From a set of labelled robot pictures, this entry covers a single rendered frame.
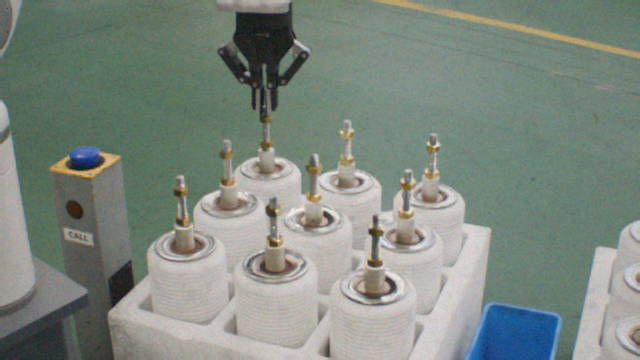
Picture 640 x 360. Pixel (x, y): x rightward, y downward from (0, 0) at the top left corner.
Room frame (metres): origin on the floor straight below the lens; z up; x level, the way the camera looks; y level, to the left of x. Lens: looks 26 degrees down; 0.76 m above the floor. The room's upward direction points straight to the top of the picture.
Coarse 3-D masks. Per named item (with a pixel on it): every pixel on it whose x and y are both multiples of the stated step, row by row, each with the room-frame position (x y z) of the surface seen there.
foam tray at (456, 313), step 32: (352, 256) 0.97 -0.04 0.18; (480, 256) 0.98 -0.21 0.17; (448, 288) 0.89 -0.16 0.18; (480, 288) 1.01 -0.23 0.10; (128, 320) 0.81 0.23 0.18; (160, 320) 0.81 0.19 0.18; (224, 320) 0.82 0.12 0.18; (320, 320) 0.86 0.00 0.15; (416, 320) 0.82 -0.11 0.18; (448, 320) 0.82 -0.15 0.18; (128, 352) 0.81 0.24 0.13; (160, 352) 0.80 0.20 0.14; (192, 352) 0.78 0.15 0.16; (224, 352) 0.76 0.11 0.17; (256, 352) 0.75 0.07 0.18; (288, 352) 0.76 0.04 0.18; (320, 352) 0.77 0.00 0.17; (416, 352) 0.75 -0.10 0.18; (448, 352) 0.83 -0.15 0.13
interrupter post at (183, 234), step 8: (176, 224) 0.87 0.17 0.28; (192, 224) 0.87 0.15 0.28; (176, 232) 0.86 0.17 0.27; (184, 232) 0.86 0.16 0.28; (192, 232) 0.86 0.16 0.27; (176, 240) 0.86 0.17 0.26; (184, 240) 0.86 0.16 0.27; (192, 240) 0.86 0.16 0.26; (184, 248) 0.86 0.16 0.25; (192, 248) 0.86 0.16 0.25
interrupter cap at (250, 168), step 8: (248, 160) 1.11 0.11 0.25; (256, 160) 1.11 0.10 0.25; (280, 160) 1.11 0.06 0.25; (240, 168) 1.08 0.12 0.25; (248, 168) 1.08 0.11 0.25; (256, 168) 1.09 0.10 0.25; (280, 168) 1.09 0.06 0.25; (288, 168) 1.08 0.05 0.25; (248, 176) 1.06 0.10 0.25; (256, 176) 1.05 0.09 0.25; (264, 176) 1.06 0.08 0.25; (272, 176) 1.06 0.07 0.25; (280, 176) 1.06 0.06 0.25
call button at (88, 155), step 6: (72, 150) 0.97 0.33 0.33; (78, 150) 0.97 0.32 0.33; (84, 150) 0.97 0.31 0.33; (90, 150) 0.97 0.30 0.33; (96, 150) 0.97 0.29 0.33; (72, 156) 0.95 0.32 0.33; (78, 156) 0.95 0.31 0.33; (84, 156) 0.95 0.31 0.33; (90, 156) 0.95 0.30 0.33; (96, 156) 0.96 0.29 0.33; (78, 162) 0.95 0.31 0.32; (84, 162) 0.95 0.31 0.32; (90, 162) 0.95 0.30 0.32; (96, 162) 0.97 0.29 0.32
